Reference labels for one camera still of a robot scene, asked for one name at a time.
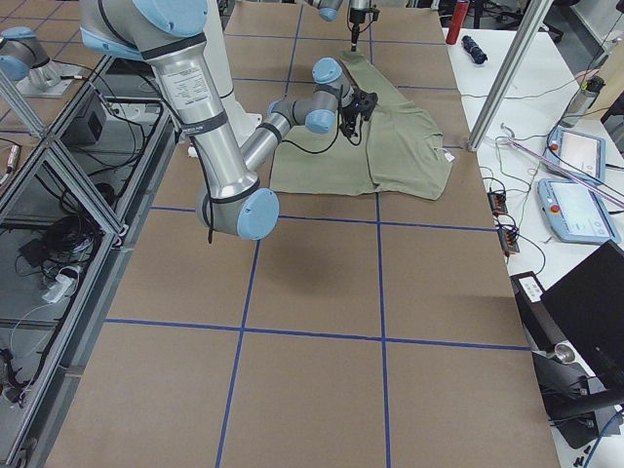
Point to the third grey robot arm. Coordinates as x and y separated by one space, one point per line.
26 63

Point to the black terminal block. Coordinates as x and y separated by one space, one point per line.
497 202
508 239

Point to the near blue teach pendant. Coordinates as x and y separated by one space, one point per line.
576 214

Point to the aluminium frame post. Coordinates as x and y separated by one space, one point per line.
535 14

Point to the olive green long-sleeve shirt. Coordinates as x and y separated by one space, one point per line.
398 151

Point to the far blue teach pendant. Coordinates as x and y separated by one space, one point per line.
580 150

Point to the clear water bottle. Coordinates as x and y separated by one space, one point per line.
582 101

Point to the blue teach pendant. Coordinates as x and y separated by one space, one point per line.
580 150
576 214

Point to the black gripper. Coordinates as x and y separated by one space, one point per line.
352 110
357 18

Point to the folded dark blue umbrella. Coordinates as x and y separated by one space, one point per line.
474 51

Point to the red cylinder bottle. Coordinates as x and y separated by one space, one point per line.
459 14

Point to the black computer monitor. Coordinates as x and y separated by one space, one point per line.
586 304

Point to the grey reacher stick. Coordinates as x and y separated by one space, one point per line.
555 163

